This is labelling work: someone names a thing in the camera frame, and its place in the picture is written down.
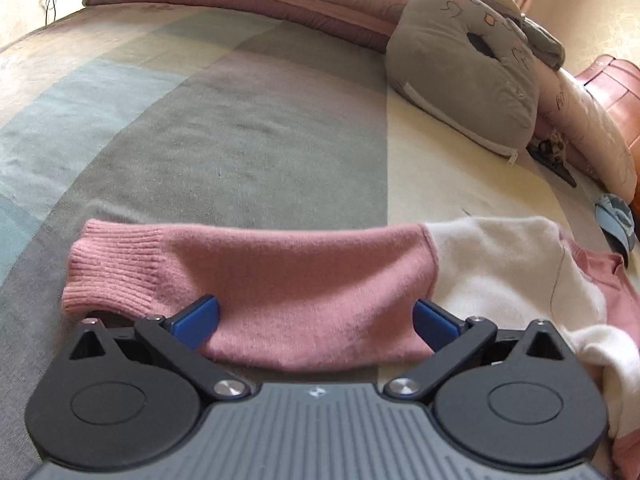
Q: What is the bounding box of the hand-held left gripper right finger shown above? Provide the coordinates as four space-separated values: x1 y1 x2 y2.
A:
382 298 566 403

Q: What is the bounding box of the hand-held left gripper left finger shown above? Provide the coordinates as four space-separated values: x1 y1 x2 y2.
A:
67 295 251 403

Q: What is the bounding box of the pink and white sweater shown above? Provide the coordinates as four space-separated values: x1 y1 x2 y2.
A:
62 216 640 480

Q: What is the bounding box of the black phone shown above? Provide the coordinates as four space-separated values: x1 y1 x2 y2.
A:
527 140 578 188

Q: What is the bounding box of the light blue cap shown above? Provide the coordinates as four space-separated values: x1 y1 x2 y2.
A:
595 194 638 267

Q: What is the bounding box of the knitted flower ornament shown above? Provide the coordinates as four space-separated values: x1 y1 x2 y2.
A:
537 132 566 163

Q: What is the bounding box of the grey cat face cushion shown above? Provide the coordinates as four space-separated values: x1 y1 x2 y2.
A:
385 0 542 166

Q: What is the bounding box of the beige floral quilt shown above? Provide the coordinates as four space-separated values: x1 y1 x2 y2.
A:
81 0 638 202

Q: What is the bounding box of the wooden bed headboard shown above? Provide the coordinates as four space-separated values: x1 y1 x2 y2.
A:
575 55 640 156

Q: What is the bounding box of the blue-grey folded cloth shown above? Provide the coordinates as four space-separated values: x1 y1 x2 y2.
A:
517 12 567 70

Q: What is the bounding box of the pink quilt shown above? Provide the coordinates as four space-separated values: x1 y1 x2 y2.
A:
84 0 416 53

